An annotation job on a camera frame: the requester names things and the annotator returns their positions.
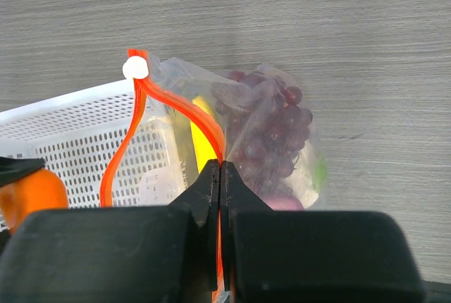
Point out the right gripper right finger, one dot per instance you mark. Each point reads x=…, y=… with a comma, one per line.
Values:
x=311, y=256

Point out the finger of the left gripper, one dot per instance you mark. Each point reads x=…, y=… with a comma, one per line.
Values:
x=13, y=170

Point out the white cauliflower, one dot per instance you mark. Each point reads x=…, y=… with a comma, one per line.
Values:
x=310, y=176

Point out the clear orange zip bag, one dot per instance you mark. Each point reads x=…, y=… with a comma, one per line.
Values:
x=175, y=84

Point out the purple onion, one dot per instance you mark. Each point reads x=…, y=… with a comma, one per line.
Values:
x=283, y=202

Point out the yellow banana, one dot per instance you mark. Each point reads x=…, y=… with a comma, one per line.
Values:
x=202, y=146

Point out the purple grape bunch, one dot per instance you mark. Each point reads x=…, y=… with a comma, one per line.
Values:
x=266, y=126

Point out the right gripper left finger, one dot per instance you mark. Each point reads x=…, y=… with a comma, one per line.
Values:
x=118, y=254

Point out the orange fruit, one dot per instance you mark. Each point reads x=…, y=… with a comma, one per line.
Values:
x=38, y=191

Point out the white plastic basket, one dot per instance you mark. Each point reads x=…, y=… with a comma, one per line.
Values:
x=77, y=135

